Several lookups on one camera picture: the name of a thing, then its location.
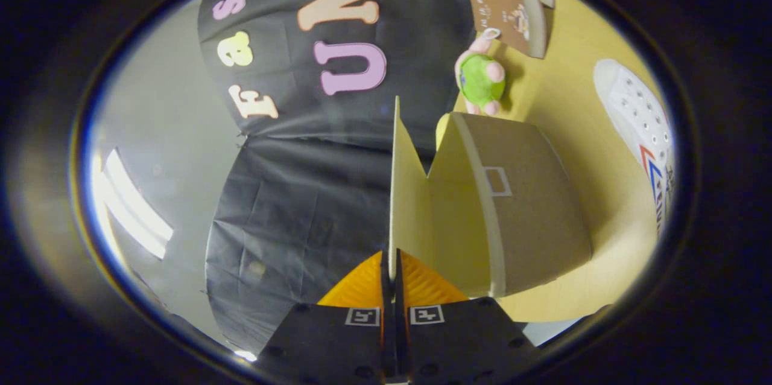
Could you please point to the white shoe striped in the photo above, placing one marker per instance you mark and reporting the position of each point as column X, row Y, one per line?
column 633, row 113

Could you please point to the ceiling light panel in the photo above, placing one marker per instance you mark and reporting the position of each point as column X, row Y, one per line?
column 136, row 204

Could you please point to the brown cover book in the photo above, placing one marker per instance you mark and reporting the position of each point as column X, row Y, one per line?
column 500, row 17

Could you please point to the green and pink plush toy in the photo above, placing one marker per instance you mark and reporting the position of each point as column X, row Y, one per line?
column 479, row 80

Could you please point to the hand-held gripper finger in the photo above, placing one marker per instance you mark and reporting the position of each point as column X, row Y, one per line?
column 388, row 318
column 403, row 318

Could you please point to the black backdrop cloth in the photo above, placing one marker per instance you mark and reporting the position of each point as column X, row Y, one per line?
column 301, row 204

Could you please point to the brown cardboard storage box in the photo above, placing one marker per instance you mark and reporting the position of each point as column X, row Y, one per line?
column 531, row 210

